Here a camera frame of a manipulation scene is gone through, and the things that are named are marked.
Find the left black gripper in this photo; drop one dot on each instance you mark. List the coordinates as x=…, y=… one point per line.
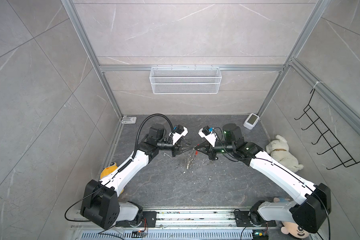
x=177, y=147

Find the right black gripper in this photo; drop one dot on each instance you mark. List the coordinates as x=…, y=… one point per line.
x=211, y=154

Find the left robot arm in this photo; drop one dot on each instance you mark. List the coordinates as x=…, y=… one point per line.
x=100, y=203

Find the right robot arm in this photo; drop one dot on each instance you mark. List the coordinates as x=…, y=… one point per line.
x=310, y=205

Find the white digital timer device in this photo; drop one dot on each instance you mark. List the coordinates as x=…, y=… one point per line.
x=251, y=121

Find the white plush dog toy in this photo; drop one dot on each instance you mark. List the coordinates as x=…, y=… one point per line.
x=278, y=149

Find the yellow plush duck toy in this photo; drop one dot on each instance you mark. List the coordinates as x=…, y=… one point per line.
x=106, y=173

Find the beige plush doll striped shirt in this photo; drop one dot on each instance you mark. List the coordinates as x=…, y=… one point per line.
x=291, y=228

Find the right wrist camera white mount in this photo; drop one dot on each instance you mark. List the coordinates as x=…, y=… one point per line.
x=209, y=135

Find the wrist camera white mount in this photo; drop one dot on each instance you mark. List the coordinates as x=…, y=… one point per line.
x=209, y=135
x=178, y=132

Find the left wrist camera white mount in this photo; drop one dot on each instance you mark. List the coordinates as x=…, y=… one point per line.
x=178, y=132

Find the white wall socket box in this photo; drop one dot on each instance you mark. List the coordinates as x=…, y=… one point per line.
x=128, y=120

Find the white wire mesh basket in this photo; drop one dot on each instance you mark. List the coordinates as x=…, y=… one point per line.
x=185, y=80

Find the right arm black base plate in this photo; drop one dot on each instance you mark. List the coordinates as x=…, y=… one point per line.
x=250, y=219

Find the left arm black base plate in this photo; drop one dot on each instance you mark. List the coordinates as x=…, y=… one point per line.
x=143, y=219

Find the black wire hook rack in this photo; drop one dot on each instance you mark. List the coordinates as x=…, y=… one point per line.
x=334, y=145

